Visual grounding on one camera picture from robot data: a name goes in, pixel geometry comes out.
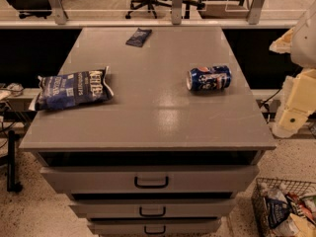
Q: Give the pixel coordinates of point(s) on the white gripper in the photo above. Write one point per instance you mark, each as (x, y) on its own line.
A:
(305, 43)

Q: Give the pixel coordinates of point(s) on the large blue Kettle chip bag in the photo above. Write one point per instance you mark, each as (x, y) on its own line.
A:
(71, 90)

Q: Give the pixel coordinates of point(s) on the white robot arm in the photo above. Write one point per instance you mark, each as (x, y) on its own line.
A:
(303, 44)

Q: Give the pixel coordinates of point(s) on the red snack bag in basket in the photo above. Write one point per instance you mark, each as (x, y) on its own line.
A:
(304, 206)

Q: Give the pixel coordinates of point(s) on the blue snack bag in basket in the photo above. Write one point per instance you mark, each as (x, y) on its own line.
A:
(277, 206)

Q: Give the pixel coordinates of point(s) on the yellow snack bag in basket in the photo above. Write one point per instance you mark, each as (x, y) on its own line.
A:
(301, 227)

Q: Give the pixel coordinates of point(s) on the small dark blue snack bag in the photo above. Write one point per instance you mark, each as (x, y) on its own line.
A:
(139, 37)

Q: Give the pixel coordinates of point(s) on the blue Pepsi soda can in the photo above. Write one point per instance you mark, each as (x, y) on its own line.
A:
(208, 78)

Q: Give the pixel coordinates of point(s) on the grey drawer cabinet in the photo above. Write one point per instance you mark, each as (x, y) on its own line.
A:
(153, 119)

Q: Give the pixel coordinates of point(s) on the black office chair centre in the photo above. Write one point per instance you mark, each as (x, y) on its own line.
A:
(149, 4)

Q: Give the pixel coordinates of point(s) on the bottom grey drawer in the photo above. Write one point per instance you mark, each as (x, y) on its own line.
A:
(153, 226)

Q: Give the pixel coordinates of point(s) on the grey drawer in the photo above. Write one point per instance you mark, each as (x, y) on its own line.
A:
(153, 226)
(150, 179)
(153, 208)

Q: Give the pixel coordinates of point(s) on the middle grey drawer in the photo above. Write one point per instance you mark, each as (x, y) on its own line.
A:
(153, 208)

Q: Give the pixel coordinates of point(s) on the top grey drawer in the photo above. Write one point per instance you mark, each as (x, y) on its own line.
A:
(150, 179)

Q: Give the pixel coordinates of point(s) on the black metal stand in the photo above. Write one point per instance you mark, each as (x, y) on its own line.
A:
(12, 184)

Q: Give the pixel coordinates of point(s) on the glass railing with metal posts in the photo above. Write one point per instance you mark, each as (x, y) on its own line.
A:
(109, 13)

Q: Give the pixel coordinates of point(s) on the wire basket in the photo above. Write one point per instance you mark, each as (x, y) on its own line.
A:
(260, 209)

